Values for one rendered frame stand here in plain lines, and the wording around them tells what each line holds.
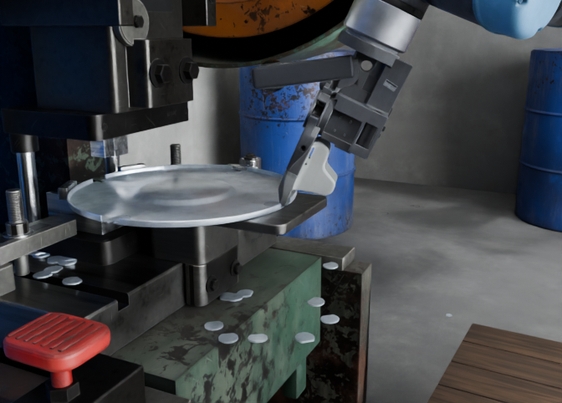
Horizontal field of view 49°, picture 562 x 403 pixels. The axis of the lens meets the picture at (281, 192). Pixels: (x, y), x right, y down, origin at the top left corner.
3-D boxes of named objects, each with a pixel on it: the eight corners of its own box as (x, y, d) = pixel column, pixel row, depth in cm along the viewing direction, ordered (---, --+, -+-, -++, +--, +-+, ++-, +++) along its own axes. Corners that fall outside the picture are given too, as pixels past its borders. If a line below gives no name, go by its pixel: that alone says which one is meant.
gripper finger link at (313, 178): (314, 228, 72) (349, 158, 69) (268, 206, 72) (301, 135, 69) (317, 221, 75) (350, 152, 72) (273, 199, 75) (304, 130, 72)
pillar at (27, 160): (45, 223, 83) (34, 119, 80) (33, 227, 81) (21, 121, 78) (33, 221, 84) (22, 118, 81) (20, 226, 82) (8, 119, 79)
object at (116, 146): (133, 151, 86) (131, 125, 85) (109, 158, 82) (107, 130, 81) (114, 150, 88) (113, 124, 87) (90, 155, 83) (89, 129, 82)
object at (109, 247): (196, 222, 94) (196, 202, 93) (106, 267, 76) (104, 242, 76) (112, 209, 100) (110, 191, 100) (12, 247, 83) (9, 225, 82)
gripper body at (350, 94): (363, 166, 68) (415, 64, 65) (293, 133, 69) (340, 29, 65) (365, 153, 76) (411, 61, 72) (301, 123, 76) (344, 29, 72)
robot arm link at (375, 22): (356, -11, 64) (359, -7, 72) (337, 31, 65) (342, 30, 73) (423, 20, 64) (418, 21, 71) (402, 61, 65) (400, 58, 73)
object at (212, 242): (328, 289, 83) (329, 191, 80) (283, 334, 71) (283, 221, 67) (172, 260, 94) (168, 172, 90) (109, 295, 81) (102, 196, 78)
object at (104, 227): (171, 205, 92) (170, 175, 91) (102, 235, 79) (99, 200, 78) (123, 198, 96) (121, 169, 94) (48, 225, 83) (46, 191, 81)
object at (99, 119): (193, 136, 90) (192, 99, 89) (99, 163, 73) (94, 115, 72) (106, 129, 97) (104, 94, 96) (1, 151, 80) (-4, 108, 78)
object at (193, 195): (14, 208, 74) (13, 201, 74) (160, 162, 100) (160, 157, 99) (223, 243, 62) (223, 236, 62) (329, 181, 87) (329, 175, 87)
